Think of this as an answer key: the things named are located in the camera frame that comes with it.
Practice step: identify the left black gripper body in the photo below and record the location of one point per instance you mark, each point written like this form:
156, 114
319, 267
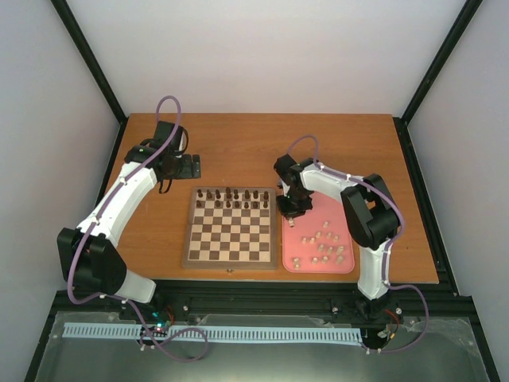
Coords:
176, 170

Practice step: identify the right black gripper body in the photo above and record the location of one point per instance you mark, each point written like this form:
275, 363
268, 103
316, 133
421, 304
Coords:
297, 204

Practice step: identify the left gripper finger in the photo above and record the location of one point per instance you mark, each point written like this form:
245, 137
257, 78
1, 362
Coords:
196, 172
195, 160

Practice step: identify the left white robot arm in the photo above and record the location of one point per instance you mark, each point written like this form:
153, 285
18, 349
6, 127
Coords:
88, 253

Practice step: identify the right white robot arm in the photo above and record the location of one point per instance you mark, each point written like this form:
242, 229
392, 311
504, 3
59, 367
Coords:
372, 217

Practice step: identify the dark chess pieces row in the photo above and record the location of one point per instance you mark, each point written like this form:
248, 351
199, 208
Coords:
232, 198

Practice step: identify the wooden chess board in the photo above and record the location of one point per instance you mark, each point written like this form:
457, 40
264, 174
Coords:
231, 239

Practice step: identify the pink plastic tray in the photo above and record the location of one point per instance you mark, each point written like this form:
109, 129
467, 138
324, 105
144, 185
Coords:
318, 242

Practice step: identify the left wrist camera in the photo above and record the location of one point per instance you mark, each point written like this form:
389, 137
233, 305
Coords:
178, 135

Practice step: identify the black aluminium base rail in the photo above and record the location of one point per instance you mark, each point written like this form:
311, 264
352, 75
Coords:
335, 303

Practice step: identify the black frame post left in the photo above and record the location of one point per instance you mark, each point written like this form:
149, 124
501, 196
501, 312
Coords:
82, 45

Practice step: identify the black frame post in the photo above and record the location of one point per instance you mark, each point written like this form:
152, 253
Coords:
82, 45
452, 38

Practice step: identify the light blue cable duct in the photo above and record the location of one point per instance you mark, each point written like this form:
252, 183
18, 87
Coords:
215, 334

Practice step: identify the black frame post right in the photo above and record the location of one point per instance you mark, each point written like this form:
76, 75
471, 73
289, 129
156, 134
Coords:
452, 38

